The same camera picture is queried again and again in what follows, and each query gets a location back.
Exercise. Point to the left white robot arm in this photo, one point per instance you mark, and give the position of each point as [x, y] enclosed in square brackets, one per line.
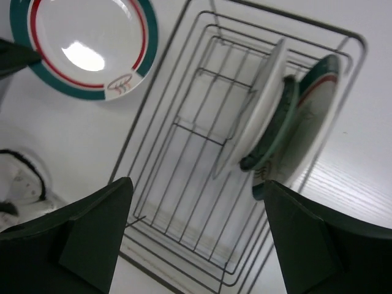
[22, 183]

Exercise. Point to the white plate thin green rings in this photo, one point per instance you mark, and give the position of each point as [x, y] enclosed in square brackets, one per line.
[260, 107]

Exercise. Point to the green red rim plate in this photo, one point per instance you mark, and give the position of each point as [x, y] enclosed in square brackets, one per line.
[90, 50]
[317, 92]

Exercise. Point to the small blue patterned plate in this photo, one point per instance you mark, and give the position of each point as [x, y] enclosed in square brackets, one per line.
[277, 127]

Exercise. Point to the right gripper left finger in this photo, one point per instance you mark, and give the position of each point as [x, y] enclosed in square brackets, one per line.
[71, 250]

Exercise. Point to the grey wire dish rack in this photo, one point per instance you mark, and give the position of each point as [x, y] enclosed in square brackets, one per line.
[193, 225]

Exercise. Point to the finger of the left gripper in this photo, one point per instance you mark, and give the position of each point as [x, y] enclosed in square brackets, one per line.
[15, 57]

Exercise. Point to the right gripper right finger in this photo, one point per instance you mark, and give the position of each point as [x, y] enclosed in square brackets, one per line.
[321, 250]

